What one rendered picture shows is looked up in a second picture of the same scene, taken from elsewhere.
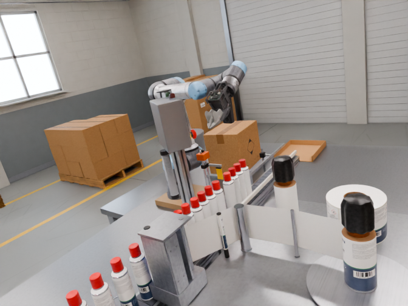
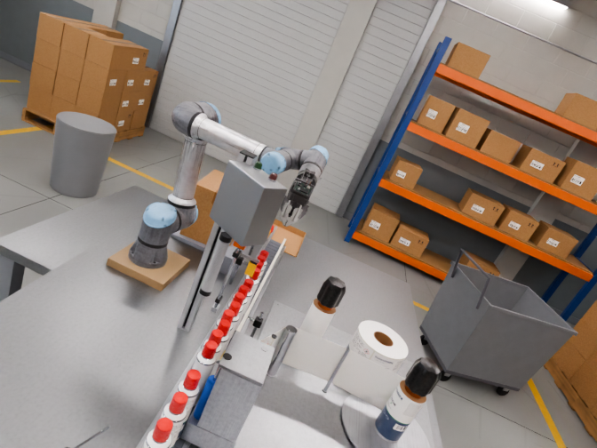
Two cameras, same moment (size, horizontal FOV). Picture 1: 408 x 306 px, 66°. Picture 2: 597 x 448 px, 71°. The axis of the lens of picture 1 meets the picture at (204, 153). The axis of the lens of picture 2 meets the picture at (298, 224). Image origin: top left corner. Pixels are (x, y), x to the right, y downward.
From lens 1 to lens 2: 76 cm
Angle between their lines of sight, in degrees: 36
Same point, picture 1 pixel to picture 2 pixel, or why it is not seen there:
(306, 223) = (354, 364)
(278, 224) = (323, 357)
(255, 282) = (295, 420)
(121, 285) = (175, 430)
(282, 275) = (318, 415)
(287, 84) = (228, 109)
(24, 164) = not seen: outside the picture
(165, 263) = (243, 406)
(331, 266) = (360, 409)
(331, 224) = (382, 373)
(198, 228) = not seen: hidden behind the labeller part
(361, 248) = (416, 407)
